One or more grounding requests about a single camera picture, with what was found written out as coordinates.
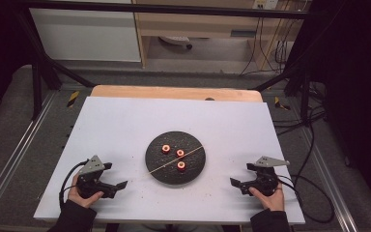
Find aluminium floor rail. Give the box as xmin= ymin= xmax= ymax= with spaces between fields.
xmin=298 ymin=127 xmax=358 ymax=232
xmin=0 ymin=91 xmax=57 ymax=220

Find thin bamboo skewer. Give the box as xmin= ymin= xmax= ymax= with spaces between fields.
xmin=140 ymin=145 xmax=205 ymax=178

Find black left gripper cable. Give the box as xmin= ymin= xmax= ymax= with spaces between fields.
xmin=58 ymin=159 xmax=90 ymax=211

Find black floor cables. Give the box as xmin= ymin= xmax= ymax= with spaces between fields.
xmin=271 ymin=81 xmax=328 ymax=136

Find light wooden desk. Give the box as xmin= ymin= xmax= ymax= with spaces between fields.
xmin=131 ymin=0 xmax=310 ymax=71

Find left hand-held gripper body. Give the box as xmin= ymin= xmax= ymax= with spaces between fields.
xmin=76 ymin=155 xmax=117 ymax=199

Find white power strip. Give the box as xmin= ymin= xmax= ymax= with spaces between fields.
xmin=252 ymin=0 xmax=279 ymax=11

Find person's left hand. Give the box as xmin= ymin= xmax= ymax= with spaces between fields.
xmin=67 ymin=173 xmax=104 ymax=209

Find yellow black floor tape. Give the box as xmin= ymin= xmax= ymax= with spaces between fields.
xmin=67 ymin=91 xmax=80 ymax=108
xmin=273 ymin=96 xmax=291 ymax=111

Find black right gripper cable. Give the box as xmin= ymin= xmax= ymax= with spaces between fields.
xmin=276 ymin=175 xmax=335 ymax=224

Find black textured round plate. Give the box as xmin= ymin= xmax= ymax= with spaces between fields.
xmin=145 ymin=130 xmax=207 ymax=186

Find black metal frame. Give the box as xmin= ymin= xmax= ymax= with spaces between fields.
xmin=13 ymin=0 xmax=317 ymax=122

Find white cabinet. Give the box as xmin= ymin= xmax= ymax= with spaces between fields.
xmin=29 ymin=0 xmax=142 ymax=63

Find hanging cables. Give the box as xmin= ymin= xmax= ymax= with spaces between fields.
xmin=240 ymin=17 xmax=293 ymax=76

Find person's right hand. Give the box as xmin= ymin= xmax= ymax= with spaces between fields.
xmin=248 ymin=182 xmax=285 ymax=212

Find wooden table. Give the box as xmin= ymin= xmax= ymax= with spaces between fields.
xmin=90 ymin=84 xmax=264 ymax=103

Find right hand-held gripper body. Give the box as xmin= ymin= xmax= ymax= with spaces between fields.
xmin=240 ymin=156 xmax=290 ymax=197

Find office chair base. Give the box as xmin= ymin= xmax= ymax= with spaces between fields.
xmin=158 ymin=36 xmax=193 ymax=50

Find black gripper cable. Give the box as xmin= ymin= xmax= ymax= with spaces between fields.
xmin=58 ymin=159 xmax=90 ymax=211
xmin=276 ymin=175 xmax=335 ymax=224

